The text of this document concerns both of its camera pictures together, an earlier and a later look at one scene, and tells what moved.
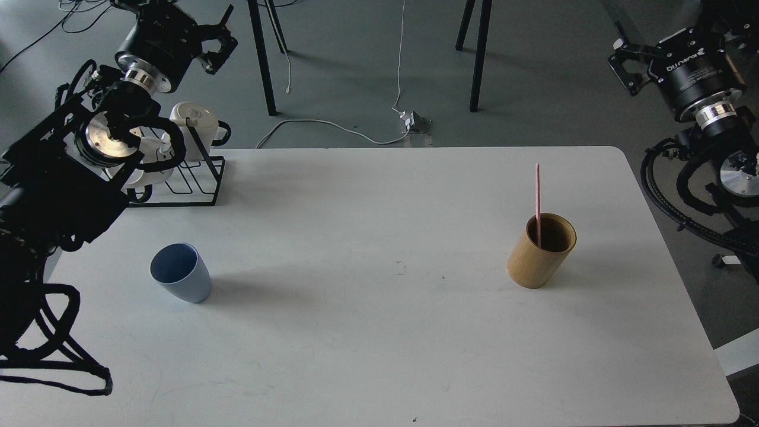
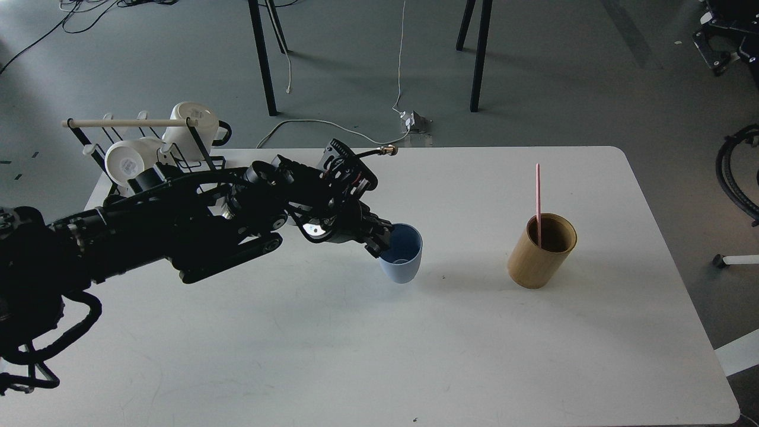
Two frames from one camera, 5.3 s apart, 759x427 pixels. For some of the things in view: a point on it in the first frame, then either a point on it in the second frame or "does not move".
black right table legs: [486, 9] does not move
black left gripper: [163, 42] to [343, 220]
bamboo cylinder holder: [533, 267] does not move
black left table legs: [262, 51] does not move
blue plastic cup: [180, 270] to [401, 261]
